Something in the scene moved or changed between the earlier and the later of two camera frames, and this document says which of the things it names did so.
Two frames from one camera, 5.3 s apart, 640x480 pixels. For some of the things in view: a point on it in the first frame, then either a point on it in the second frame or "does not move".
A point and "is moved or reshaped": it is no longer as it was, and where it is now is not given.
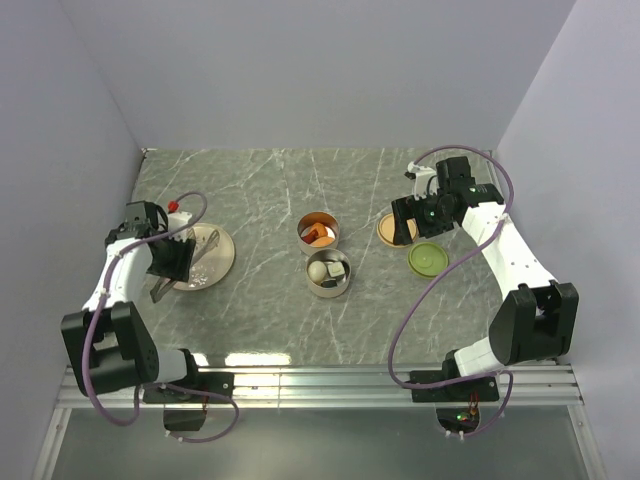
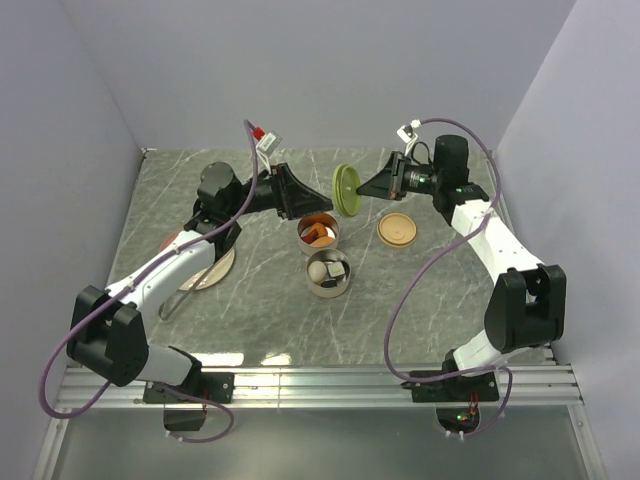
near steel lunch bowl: x=328 y=255 does not move
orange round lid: x=385 y=229 does not move
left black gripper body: x=173 y=260 -> x=273 y=190
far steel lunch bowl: x=318 y=230 does not move
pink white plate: x=215 y=265 does not move
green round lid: x=427 y=260 -> x=345 y=182
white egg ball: x=317 y=271 does not move
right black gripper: x=404 y=209 -> x=388 y=183
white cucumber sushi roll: x=335 y=269 does not move
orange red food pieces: x=318 y=236 does not move
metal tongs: x=200 y=248 is moved or reshaped
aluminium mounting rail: x=542 y=385 does not move
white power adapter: x=176 y=219 -> x=267 y=143
